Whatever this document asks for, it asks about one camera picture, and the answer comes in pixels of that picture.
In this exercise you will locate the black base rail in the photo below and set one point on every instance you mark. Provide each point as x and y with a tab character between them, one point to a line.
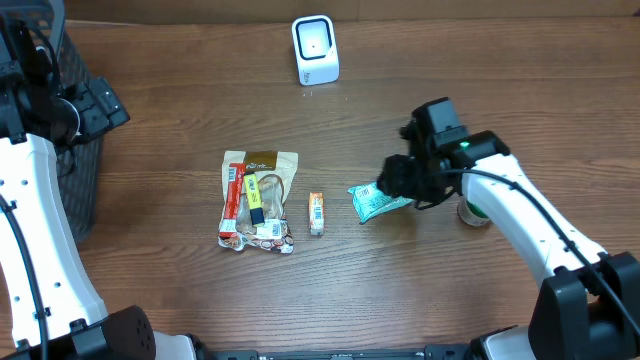
429	352

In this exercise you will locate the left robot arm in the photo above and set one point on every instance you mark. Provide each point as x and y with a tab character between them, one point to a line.
56	311

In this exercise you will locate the white barcode scanner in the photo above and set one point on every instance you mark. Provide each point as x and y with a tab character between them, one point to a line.
316	50

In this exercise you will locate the green lid jar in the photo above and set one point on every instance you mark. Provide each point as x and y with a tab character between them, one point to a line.
471	214

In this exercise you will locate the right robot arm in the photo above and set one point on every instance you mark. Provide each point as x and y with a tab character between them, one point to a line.
588	301

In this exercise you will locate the red item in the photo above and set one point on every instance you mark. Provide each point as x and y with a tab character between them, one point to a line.
234	187

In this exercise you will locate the yellow black item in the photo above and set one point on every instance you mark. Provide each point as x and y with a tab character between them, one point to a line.
254	199

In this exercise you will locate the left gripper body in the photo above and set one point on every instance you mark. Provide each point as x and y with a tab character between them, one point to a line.
93	120

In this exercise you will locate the brown snack pouch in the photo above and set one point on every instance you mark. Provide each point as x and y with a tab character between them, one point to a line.
275	172

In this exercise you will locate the orange snack packet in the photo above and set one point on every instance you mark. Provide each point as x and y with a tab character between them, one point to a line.
316	214

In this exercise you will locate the grey plastic mesh basket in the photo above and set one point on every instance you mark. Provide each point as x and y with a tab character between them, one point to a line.
78	169

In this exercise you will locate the teal snack packet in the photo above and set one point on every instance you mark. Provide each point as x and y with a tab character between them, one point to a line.
369	201

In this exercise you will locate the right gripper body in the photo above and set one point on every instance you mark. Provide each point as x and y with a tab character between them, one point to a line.
414	180

